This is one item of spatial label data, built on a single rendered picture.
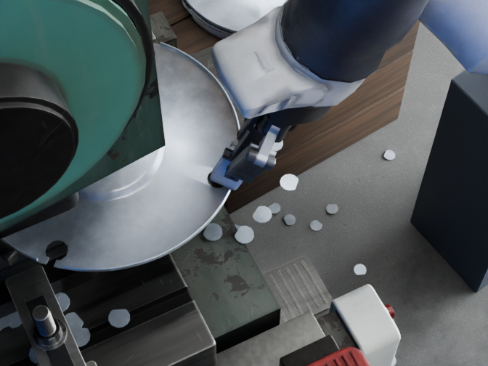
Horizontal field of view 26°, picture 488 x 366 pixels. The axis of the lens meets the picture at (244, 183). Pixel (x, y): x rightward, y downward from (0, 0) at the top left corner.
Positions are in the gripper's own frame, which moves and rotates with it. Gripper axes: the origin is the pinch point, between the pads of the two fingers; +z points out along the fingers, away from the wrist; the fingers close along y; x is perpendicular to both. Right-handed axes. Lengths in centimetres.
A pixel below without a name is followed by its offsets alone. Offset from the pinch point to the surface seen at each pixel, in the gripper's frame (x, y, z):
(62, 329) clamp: 9.4, -19.0, 9.8
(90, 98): 15, -27, -48
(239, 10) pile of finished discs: 0, 54, 47
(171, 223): 3.4, -6.1, 5.1
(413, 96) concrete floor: -41, 72, 73
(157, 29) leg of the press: 11.7, 28.7, 25.1
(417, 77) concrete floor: -40, 77, 73
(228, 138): 0.9, 5.2, 4.3
